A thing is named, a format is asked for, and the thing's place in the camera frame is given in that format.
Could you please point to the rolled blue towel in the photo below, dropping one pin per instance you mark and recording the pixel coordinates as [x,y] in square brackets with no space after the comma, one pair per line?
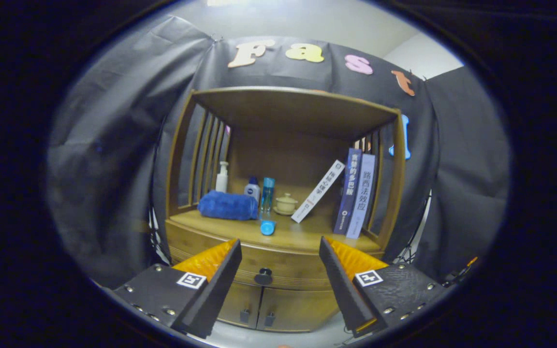
[227,205]

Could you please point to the black light stand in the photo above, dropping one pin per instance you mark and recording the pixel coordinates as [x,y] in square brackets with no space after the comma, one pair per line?
[411,246]
[155,241]

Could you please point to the black backdrop cloth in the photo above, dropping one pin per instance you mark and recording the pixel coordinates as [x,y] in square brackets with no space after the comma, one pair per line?
[114,145]

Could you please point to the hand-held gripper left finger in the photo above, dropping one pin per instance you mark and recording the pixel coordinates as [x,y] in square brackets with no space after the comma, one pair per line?
[215,295]

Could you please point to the black and orange tool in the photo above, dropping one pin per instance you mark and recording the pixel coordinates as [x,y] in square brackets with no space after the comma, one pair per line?
[462,271]

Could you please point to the wooden cabinet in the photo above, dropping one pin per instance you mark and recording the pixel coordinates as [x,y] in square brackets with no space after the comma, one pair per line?
[283,154]

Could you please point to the blue and white tube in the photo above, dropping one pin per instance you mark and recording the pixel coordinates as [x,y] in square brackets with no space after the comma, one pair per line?
[268,227]

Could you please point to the white bottle with blue cap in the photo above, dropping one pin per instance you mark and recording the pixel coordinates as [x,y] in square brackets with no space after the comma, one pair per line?
[252,191]

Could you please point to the wooden countertop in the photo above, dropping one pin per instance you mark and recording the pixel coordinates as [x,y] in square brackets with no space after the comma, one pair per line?
[302,234]

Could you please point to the white book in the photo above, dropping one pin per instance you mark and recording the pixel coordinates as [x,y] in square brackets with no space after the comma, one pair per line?
[318,192]

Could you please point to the dark blue book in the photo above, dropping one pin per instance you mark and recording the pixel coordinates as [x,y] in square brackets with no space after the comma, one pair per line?
[347,193]

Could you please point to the clear blue bottle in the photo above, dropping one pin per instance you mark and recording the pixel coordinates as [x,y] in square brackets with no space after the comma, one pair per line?
[267,195]

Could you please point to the wooden cabinet door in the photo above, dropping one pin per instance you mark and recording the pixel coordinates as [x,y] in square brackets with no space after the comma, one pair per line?
[302,309]
[240,302]

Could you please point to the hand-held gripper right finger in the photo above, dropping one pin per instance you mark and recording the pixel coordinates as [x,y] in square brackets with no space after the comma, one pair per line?
[344,290]

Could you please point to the wooden drawer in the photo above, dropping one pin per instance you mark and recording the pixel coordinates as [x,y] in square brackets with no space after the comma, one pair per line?
[288,270]

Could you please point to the beige ceramic lidded cup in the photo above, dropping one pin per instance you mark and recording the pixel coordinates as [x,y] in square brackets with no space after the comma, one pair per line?
[285,204]

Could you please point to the light purple book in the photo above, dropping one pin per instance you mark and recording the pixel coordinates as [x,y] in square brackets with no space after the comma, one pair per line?
[361,195]

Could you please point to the white pump bottle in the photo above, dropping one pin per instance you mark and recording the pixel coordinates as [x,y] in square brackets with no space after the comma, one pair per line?
[222,181]

